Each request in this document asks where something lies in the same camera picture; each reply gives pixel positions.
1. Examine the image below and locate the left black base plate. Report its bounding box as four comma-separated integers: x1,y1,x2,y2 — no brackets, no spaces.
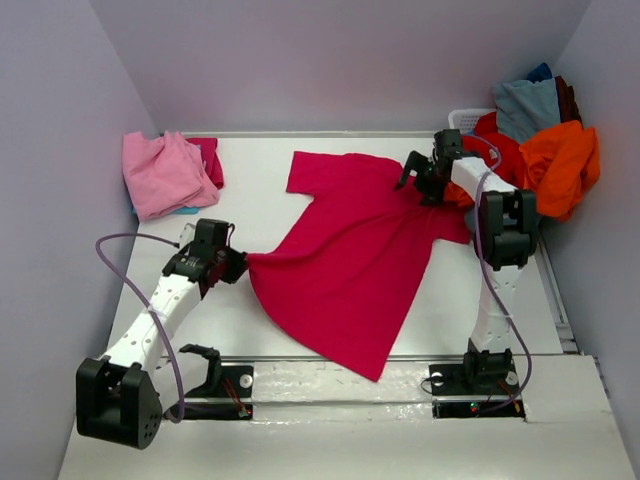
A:
183,363,254,421

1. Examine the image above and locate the pink folded t shirt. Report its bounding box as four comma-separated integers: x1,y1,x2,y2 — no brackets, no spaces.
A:
121,131,221,222

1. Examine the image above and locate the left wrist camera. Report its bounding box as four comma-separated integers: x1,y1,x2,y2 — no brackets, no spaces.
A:
179,223,196,248

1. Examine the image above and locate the crimson t shirt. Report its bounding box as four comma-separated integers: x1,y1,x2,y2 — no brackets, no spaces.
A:
248,151,470,382

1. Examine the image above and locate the royal blue t shirt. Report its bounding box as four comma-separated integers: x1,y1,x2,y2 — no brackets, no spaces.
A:
525,62,554,83

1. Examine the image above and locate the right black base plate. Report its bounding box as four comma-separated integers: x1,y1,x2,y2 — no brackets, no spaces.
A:
421,363,526,420

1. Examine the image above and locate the white plastic basket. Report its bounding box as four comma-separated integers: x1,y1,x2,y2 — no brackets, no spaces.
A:
447,108,495,133

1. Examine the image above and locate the dark maroon t shirt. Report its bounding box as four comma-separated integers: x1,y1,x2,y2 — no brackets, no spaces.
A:
555,76,582,123

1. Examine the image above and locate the orange t shirt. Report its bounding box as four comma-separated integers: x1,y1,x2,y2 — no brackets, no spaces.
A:
444,119,601,222

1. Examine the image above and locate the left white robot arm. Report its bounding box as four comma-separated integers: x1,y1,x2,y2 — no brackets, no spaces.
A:
75,219,253,450

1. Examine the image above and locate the red t shirt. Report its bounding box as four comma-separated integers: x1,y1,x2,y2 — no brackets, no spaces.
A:
463,112,524,188

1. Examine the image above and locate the magenta folded t shirt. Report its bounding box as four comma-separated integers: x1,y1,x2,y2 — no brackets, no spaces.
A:
187,137,224,189

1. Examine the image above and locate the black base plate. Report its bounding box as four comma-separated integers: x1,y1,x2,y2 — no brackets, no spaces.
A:
183,363,254,421
421,363,526,420

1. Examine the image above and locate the light blue t shirt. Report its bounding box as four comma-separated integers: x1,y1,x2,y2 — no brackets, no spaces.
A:
492,79,561,144

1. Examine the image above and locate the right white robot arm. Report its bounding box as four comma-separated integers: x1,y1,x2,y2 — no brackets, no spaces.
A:
396,129,538,397

